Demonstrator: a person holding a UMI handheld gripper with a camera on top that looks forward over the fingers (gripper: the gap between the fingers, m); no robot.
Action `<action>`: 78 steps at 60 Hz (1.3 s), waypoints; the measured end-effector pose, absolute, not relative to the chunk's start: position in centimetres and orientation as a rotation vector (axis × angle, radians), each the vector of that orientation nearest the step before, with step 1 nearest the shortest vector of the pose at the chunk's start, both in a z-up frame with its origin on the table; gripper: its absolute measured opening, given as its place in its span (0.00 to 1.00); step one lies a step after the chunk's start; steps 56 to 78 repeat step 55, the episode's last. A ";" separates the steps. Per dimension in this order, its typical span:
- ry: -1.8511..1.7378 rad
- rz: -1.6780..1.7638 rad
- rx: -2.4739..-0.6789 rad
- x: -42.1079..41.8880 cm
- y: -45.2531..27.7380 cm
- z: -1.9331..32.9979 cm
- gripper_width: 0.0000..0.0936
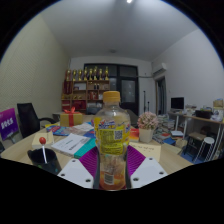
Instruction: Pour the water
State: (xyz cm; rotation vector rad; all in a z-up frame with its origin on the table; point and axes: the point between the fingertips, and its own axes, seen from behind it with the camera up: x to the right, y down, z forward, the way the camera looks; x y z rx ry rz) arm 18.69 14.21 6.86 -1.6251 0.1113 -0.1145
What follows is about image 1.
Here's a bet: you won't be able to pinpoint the yellow-labelled plastic drink bottle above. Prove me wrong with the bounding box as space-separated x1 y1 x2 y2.
92 90 132 192

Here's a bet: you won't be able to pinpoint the white printed booklet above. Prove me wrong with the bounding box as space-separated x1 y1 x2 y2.
50 133 92 157

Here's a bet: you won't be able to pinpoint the teal book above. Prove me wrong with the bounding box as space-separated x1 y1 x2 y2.
73 137 97 160

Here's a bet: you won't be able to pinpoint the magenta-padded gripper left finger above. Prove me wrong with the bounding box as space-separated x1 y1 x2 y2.
57 145 101 190

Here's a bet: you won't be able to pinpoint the red lollipop with white stick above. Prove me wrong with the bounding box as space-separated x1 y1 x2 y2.
38 136 48 164

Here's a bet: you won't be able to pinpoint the black mug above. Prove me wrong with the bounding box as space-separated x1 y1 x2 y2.
26 147 63 176

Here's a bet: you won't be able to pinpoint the white wall air conditioner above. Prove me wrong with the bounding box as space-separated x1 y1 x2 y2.
152 62 168 78

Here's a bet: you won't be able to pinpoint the white wire stool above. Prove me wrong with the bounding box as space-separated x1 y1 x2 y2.
193 136 216 164

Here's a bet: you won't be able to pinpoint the wooden shelf unit with trophies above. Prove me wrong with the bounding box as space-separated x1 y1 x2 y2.
60 65 111 113

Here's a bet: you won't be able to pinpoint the wooden side desk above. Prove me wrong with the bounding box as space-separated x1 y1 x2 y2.
167 110 224 158

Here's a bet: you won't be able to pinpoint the pink flowers in white pot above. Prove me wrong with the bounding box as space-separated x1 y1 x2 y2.
136 111 159 144

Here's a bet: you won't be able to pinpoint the black office chair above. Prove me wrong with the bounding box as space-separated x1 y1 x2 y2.
16 102 57 139

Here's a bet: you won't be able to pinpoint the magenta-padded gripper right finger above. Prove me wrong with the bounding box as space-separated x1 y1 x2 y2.
125 145 169 190

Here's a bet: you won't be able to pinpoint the purple sign board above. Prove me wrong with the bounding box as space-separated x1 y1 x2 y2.
0 107 20 142

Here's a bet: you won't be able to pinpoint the black box on desk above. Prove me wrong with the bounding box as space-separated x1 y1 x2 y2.
195 109 213 120

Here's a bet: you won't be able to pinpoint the computer monitor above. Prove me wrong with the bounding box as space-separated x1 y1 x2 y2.
170 96 185 111

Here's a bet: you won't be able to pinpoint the dark glass door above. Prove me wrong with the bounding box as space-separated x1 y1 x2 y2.
83 63 140 117

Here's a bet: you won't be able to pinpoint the yellow gift box, red ribbon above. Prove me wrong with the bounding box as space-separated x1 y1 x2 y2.
59 106 84 128

